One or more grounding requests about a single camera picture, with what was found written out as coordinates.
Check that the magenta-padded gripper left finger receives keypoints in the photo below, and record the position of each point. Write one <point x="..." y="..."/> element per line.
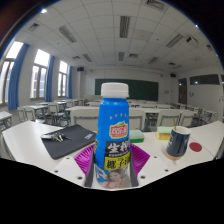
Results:
<point x="71" y="171"/>

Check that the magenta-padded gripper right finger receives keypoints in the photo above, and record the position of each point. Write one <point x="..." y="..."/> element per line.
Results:
<point x="151" y="170"/>

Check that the blue drink bottle white cap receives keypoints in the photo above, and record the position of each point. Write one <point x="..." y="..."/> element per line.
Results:
<point x="111" y="133"/>

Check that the black mouse pad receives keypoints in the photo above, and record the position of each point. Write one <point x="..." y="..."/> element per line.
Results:
<point x="71" y="141"/>

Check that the dark blue mug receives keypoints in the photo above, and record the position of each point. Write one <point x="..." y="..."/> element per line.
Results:
<point x="177" y="144"/>

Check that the bunch of keys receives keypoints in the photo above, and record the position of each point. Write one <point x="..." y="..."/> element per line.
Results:
<point x="55" y="136"/>

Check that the flat round red coaster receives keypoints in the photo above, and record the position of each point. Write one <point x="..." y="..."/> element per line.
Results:
<point x="195" y="147"/>

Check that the wooden stick in mug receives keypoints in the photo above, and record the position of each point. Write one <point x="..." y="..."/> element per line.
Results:
<point x="174" y="124"/>

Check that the classroom desks and chairs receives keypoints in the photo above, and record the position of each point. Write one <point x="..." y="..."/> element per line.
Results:
<point x="86" y="116"/>

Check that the green chalkboard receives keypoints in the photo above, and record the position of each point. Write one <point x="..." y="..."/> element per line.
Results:
<point x="143" y="90"/>

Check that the dark door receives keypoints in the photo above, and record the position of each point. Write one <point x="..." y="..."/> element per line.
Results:
<point x="182" y="90"/>

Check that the blue curtain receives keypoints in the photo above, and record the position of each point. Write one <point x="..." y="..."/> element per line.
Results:
<point x="70" y="81"/>
<point x="16" y="80"/>
<point x="50" y="78"/>

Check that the bright window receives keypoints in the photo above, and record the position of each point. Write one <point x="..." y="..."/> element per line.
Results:
<point x="39" y="76"/>
<point x="62" y="78"/>
<point x="6" y="73"/>

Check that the ceiling lights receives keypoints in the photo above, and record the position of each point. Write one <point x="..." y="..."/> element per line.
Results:
<point x="124" y="26"/>

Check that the dark wall window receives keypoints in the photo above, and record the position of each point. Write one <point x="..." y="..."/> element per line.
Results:
<point x="205" y="79"/>

